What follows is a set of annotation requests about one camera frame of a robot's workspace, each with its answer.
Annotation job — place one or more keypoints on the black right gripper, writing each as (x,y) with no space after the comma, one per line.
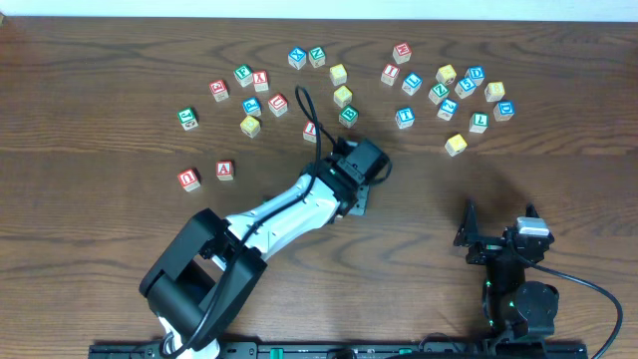
(491,241)

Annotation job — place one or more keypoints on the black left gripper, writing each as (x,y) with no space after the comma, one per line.
(359,205)

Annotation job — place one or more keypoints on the green B block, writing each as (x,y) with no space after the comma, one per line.
(348,116)

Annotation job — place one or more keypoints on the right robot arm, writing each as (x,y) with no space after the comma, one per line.
(520,312)

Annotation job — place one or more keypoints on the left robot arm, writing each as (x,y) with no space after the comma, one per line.
(203,278)

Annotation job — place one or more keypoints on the red I block centre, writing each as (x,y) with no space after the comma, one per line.
(309,133)

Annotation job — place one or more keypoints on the red i block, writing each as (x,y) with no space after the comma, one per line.
(390,74)
(309,133)

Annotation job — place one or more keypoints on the yellow block mid centre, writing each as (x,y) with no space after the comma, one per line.
(343,96)

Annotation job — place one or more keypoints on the blue T block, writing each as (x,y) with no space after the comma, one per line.
(405,118)

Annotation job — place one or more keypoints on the red U block upper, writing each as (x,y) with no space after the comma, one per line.
(278,105)

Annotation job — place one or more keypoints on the red u block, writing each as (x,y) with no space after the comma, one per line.
(189,179)
(278,105)

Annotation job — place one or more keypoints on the yellow block upper centre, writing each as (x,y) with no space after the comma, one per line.
(338,75)

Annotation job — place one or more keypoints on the green L block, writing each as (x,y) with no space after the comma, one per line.
(478,123)

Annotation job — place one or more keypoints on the red I block right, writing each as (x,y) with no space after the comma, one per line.
(390,74)

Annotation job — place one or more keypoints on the yellow G block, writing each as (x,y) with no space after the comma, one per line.
(250,126)

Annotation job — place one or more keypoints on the blue L block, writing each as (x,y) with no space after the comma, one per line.
(412,84)

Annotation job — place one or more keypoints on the blue D block right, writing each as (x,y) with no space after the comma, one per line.
(504,111)

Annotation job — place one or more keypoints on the blue d block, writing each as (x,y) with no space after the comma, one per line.
(475,74)
(504,111)

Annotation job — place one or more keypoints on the blue R block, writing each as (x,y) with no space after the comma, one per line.
(251,107)

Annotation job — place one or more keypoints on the green N block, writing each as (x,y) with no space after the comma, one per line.
(317,57)

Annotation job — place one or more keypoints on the blue Z block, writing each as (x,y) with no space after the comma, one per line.
(447,109)

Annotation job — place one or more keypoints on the green Z block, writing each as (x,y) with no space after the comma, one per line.
(438,93)

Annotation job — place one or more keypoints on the red A block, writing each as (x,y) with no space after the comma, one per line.
(224,170)

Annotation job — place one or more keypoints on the blue X block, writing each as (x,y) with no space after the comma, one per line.
(297,58)

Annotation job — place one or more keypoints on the red Y block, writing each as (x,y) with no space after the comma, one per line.
(260,81)

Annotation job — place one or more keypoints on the yellow block far right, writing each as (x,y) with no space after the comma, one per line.
(494,91)

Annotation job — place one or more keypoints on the red H block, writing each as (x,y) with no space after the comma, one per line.
(402,53)

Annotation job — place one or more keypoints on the yellow block ball side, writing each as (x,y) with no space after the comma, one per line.
(446,74)

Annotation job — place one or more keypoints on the blue S block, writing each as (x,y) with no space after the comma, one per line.
(465,87)

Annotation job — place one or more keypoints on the green F block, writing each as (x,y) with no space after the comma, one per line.
(243,75)

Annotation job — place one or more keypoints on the blue D block upper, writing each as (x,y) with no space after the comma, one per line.
(475,74)

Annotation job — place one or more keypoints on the red G block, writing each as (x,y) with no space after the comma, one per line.
(219,90)

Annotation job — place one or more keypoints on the red U block lower left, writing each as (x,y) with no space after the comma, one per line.
(189,179)

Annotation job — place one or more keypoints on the green J block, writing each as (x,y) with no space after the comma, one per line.
(187,118)

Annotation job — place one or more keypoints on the black mounting rail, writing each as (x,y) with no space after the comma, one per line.
(431,349)

